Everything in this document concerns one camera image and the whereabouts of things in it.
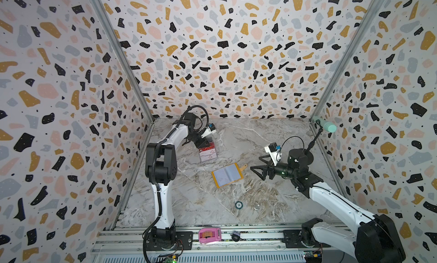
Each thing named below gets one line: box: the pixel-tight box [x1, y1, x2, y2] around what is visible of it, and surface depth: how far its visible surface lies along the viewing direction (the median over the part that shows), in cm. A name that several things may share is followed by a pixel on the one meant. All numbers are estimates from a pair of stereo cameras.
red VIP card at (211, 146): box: [199, 141, 216, 152], surface depth 102 cm
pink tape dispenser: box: [198, 227, 222, 244], surface depth 74 cm
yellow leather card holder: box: [211, 162, 248, 189], surface depth 96 cm
